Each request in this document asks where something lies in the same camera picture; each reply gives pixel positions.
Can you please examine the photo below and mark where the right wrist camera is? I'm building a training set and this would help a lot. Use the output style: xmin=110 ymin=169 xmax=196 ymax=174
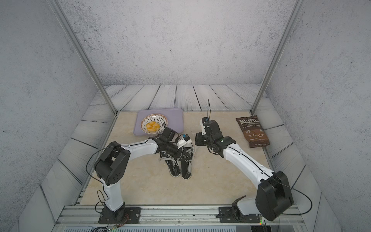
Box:
xmin=200 ymin=117 xmax=210 ymax=135

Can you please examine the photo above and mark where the brown potato chips bag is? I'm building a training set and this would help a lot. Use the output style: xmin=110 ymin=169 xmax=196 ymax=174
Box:
xmin=236 ymin=116 xmax=270 ymax=148

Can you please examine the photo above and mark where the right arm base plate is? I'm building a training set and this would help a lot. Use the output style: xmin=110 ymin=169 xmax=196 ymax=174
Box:
xmin=215 ymin=195 xmax=261 ymax=224

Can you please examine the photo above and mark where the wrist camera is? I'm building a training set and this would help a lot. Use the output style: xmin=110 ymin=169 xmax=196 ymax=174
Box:
xmin=176 ymin=134 xmax=192 ymax=149
xmin=200 ymin=117 xmax=210 ymax=135

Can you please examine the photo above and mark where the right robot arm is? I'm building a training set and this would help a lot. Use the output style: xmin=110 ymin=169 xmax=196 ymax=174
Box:
xmin=195 ymin=117 xmax=294 ymax=221

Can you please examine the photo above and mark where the patterned ceramic bowl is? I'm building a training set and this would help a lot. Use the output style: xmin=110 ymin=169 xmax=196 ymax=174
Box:
xmin=140 ymin=114 xmax=168 ymax=134

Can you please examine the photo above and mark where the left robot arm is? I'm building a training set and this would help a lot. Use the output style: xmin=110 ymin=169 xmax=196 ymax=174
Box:
xmin=94 ymin=127 xmax=193 ymax=212

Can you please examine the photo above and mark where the black canvas sneaker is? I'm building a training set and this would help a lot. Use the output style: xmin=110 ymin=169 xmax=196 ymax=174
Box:
xmin=180 ymin=143 xmax=194 ymax=180
xmin=160 ymin=151 xmax=180 ymax=177

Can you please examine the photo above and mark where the aluminium front rail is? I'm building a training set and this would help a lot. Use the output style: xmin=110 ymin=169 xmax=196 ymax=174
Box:
xmin=53 ymin=205 xmax=307 ymax=232

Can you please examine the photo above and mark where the left aluminium frame post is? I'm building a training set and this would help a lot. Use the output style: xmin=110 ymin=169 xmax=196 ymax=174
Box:
xmin=47 ymin=0 xmax=118 ymax=116

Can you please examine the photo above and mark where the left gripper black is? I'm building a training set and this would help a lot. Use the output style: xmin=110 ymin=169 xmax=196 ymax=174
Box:
xmin=165 ymin=142 xmax=193 ymax=161

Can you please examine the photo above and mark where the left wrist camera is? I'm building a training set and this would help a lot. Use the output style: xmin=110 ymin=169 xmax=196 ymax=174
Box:
xmin=176 ymin=134 xmax=192 ymax=149

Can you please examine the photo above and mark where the lavender tray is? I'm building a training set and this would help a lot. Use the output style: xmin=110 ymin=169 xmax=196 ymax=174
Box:
xmin=134 ymin=108 xmax=184 ymax=136

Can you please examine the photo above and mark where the right aluminium frame post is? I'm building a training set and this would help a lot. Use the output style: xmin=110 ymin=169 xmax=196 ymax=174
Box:
xmin=250 ymin=0 xmax=304 ymax=115

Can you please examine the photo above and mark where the aluminium frame post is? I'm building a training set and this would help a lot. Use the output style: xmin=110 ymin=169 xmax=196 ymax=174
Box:
xmin=47 ymin=0 xmax=118 ymax=116
xmin=250 ymin=0 xmax=304 ymax=115

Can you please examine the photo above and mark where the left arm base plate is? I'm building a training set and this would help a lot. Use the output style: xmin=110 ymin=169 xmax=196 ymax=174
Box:
xmin=98 ymin=207 xmax=142 ymax=224

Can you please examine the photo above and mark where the yellow bread roll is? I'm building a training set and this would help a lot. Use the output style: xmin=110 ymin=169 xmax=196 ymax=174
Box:
xmin=146 ymin=121 xmax=160 ymax=132

